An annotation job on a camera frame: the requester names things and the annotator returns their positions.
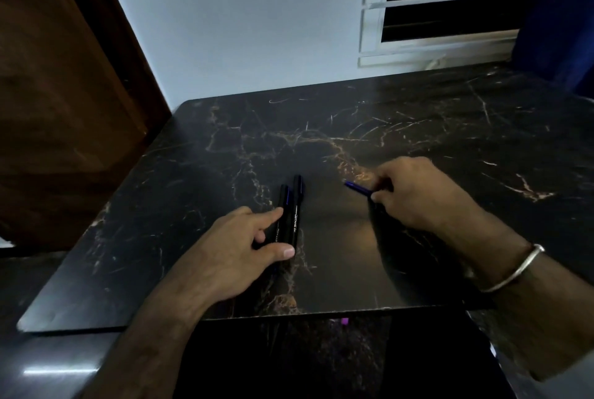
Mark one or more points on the short black pen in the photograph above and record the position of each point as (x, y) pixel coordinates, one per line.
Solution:
(282, 201)

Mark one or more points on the person's left thumb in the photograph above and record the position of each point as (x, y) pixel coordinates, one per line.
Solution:
(278, 253)

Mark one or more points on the long black pen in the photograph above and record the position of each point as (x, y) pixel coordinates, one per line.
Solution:
(296, 208)

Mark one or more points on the person's right thumb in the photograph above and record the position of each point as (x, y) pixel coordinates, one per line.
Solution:
(381, 199)

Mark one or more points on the white framed window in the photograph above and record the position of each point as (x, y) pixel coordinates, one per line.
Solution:
(376, 27)

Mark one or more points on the person's left middle finger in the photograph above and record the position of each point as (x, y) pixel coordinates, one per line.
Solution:
(260, 236)

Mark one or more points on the blue pen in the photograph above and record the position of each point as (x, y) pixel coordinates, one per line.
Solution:
(357, 187)

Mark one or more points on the silver bangle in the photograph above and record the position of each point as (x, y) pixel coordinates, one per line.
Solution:
(515, 273)

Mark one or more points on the person's left forearm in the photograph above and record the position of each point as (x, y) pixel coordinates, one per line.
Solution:
(148, 343)

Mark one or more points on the blue curtain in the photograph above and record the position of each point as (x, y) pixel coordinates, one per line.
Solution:
(557, 18)

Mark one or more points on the person's left hand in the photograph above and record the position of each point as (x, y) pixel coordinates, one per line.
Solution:
(227, 257)

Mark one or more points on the brown wooden door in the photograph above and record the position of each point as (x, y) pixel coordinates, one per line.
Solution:
(60, 101)

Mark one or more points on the person's right hand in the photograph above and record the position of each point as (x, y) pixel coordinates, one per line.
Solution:
(422, 196)

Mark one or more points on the person's right forearm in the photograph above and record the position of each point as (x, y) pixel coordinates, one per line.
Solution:
(543, 315)

